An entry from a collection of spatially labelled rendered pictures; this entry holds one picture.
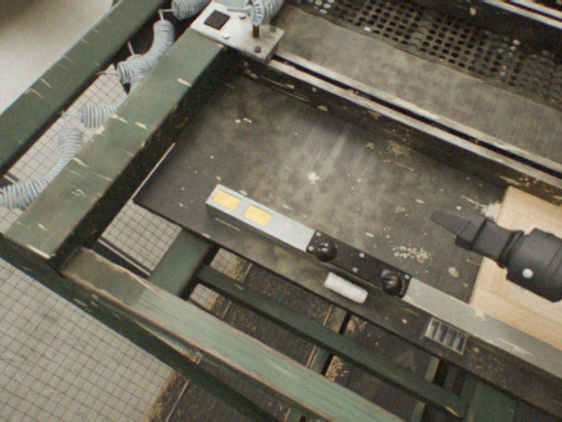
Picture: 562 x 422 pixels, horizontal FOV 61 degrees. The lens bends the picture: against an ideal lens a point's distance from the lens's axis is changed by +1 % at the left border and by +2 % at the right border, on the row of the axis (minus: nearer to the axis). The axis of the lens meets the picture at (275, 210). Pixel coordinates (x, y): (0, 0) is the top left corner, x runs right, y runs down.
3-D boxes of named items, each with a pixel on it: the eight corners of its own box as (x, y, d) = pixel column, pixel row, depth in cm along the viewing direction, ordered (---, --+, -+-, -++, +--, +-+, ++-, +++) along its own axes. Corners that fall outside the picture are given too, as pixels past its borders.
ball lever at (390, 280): (393, 289, 88) (399, 301, 75) (374, 280, 88) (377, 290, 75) (402, 271, 88) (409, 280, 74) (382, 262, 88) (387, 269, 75)
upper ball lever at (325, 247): (334, 260, 90) (330, 267, 77) (316, 251, 90) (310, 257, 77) (343, 243, 90) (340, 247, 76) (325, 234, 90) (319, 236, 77)
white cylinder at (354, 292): (322, 287, 90) (360, 306, 89) (325, 283, 88) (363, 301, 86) (329, 274, 92) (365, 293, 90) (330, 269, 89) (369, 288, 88)
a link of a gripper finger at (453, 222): (438, 204, 77) (474, 220, 74) (429, 221, 78) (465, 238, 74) (435, 203, 76) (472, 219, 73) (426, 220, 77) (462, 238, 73)
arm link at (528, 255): (443, 257, 70) (526, 300, 63) (474, 199, 68) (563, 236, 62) (463, 258, 80) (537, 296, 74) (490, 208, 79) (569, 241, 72)
